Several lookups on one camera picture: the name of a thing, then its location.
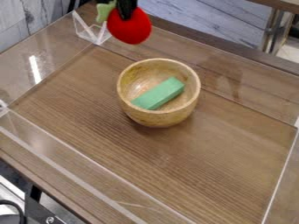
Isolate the black cable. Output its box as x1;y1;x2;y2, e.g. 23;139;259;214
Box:
0;199;28;224

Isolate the black table clamp stand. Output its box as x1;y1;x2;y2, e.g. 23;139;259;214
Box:
24;185;67;224

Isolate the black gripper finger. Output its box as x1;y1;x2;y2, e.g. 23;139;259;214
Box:
116;0;137;20

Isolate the wooden bowl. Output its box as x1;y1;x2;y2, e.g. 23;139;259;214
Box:
116;58;201;128

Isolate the clear acrylic corner bracket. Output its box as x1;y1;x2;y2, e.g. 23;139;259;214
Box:
71;11;112;46

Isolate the metal table leg background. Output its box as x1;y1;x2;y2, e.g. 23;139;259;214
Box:
262;9;295;55

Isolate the green rectangular block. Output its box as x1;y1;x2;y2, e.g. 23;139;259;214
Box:
131;77;184;110

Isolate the red plush strawberry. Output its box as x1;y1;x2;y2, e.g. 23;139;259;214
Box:
95;0;152;45

